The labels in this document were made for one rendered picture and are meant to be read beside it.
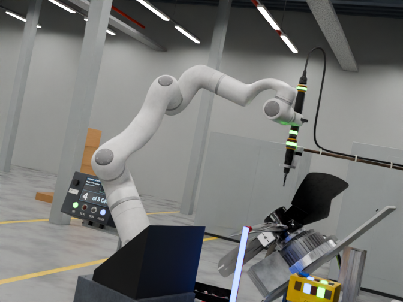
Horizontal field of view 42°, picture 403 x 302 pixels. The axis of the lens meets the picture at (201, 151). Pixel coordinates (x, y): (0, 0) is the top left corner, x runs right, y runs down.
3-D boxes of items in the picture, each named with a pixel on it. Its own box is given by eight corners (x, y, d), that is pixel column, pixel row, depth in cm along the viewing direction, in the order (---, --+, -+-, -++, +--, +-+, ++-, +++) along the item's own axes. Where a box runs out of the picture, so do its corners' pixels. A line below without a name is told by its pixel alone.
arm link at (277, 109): (279, 99, 216) (269, 119, 217) (268, 92, 204) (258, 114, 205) (297, 106, 212) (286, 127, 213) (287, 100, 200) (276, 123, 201)
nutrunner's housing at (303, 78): (288, 173, 233) (307, 72, 234) (291, 174, 229) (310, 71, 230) (280, 172, 233) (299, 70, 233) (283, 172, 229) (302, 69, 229)
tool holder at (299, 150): (296, 169, 235) (300, 147, 235) (301, 170, 228) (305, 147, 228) (277, 165, 234) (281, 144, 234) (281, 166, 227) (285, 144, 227)
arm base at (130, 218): (137, 241, 176) (118, 194, 184) (108, 267, 186) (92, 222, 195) (178, 236, 190) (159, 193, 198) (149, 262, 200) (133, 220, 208)
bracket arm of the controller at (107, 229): (129, 238, 223) (130, 230, 223) (125, 238, 221) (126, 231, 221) (86, 225, 234) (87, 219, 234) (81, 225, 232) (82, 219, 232)
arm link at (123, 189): (107, 208, 190) (87, 155, 201) (119, 225, 207) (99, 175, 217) (138, 195, 192) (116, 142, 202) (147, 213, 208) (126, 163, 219)
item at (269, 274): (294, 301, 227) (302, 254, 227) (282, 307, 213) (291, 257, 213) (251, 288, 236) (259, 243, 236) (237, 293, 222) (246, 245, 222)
